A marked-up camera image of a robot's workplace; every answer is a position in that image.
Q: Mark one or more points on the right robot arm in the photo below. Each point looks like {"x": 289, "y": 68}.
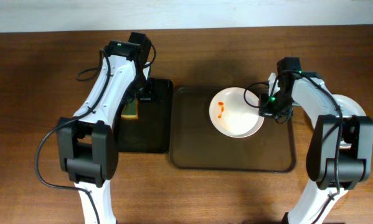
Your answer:
{"x": 340, "y": 152}

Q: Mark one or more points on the green yellow sponge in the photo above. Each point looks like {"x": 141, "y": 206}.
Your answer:
{"x": 130, "y": 111}

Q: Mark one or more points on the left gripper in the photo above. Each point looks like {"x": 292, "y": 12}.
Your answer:
{"x": 139, "y": 95}

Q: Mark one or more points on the brown serving tray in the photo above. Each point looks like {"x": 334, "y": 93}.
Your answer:
{"x": 196, "y": 144}

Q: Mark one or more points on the black plastic tray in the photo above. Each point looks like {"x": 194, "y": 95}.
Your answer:
{"x": 150, "y": 131}

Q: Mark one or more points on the pink white plate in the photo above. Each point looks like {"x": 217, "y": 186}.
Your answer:
{"x": 232, "y": 116}

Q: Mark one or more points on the pale blue plate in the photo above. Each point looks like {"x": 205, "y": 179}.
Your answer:
{"x": 348, "y": 105}

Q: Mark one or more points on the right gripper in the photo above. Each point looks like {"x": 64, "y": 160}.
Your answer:
{"x": 273, "y": 109}

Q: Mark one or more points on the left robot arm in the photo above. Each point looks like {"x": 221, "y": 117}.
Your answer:
{"x": 87, "y": 149}

